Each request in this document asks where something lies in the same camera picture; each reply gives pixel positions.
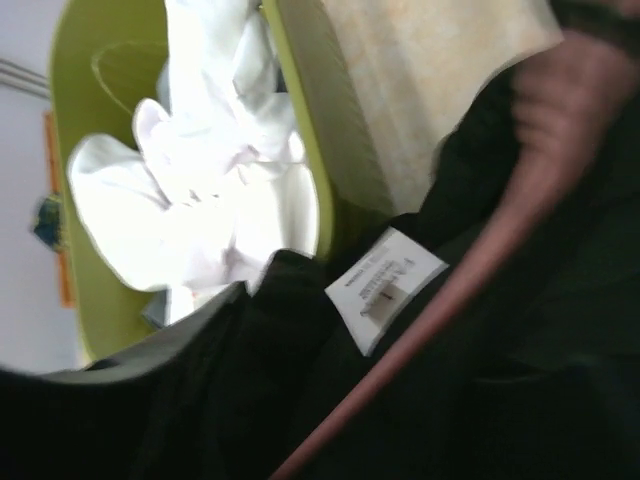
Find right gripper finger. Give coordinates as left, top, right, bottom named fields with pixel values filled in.
left=1, top=283, right=249, bottom=479

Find white shirt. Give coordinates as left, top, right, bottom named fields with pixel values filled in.
left=68, top=1, right=319, bottom=324

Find black shirt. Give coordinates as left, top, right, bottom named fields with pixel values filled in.
left=141, top=1, right=639, bottom=479

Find grey shirt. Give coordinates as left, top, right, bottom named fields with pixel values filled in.
left=142, top=290, right=169, bottom=329

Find pink hanger of black shirt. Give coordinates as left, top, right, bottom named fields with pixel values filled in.
left=272, top=27, right=639, bottom=479

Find orange wooden compartment tray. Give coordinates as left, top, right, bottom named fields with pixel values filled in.
left=43, top=111, right=75, bottom=309

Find rolled dark sock green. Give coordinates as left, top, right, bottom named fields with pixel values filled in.
left=31, top=193, right=64, bottom=252

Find green plastic basket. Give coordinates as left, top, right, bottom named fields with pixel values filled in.
left=51, top=1, right=394, bottom=361

